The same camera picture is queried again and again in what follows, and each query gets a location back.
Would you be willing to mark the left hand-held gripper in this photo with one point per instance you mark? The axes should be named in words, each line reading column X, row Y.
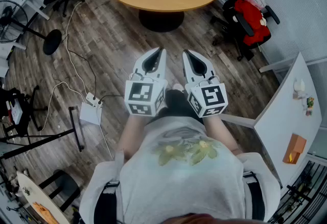
column 143, row 95

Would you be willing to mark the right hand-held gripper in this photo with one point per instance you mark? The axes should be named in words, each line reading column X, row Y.
column 212, row 97

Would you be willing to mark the person's right forearm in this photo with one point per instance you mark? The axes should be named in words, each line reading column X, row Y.
column 222, row 136

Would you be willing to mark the person's left forearm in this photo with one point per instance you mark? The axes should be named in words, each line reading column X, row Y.
column 132, row 136

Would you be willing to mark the person's light shoe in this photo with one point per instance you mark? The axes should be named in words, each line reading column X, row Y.
column 178, row 87

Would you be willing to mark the person's black trousers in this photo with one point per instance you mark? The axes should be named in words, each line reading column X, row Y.
column 178, row 105

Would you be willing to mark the black round table base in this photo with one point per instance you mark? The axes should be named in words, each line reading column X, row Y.
column 161, row 21

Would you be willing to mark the white power strip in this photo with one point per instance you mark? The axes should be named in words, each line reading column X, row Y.
column 94, row 100

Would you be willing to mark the red plush toy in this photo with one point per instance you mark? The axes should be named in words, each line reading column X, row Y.
column 253, row 21

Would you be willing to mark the white flat box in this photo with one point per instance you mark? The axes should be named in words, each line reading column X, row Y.
column 90, row 114

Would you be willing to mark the pink bag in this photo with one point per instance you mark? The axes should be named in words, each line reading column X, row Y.
column 255, row 1

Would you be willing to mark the large white desk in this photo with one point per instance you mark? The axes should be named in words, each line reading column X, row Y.
column 281, row 120

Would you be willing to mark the black standing fan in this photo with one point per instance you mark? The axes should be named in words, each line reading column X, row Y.
column 52, row 41

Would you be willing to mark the small potted flower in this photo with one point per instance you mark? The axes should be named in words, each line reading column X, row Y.
column 309, row 105

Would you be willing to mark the orange box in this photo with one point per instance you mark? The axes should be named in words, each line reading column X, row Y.
column 296, row 145

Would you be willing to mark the black low-back office chair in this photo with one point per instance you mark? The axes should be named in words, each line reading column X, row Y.
column 23, row 113

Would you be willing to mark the black stool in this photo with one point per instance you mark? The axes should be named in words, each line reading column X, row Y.
column 64, row 187

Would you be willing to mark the black metal rack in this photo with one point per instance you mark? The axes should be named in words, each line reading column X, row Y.
column 301, row 192

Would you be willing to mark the small white round table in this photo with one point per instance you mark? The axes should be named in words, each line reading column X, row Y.
column 33, row 192

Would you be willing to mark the orange cloth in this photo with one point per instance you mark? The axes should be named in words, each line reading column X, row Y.
column 44, row 214

